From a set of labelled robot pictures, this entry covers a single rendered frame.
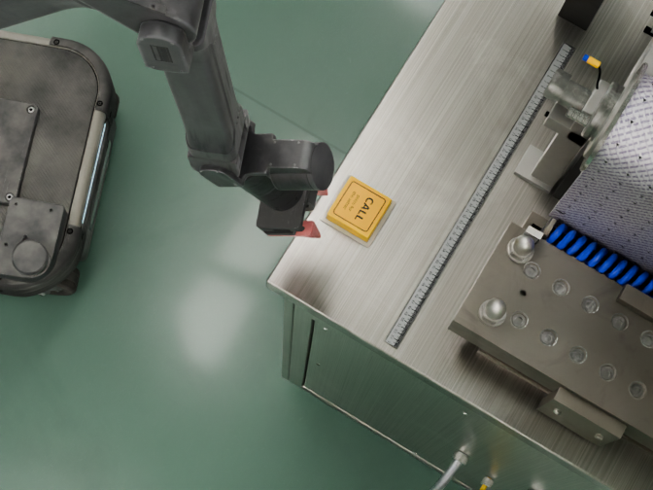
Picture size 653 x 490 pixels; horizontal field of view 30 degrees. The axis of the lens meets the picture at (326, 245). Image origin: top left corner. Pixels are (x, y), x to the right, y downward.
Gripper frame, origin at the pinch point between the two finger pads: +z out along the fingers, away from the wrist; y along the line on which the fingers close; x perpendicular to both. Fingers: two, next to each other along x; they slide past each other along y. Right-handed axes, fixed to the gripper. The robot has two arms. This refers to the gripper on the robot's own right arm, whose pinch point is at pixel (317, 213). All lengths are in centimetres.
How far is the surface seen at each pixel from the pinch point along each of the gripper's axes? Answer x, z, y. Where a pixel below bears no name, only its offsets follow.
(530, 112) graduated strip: -17.6, 26.8, 25.6
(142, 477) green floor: 76, 77, -32
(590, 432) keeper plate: -31.9, 27.7, -21.2
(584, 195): -33.6, 7.6, 5.4
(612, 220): -36.3, 11.9, 3.7
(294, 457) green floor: 49, 92, -23
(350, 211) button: 2.2, 12.9, 4.8
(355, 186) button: 2.1, 12.9, 8.7
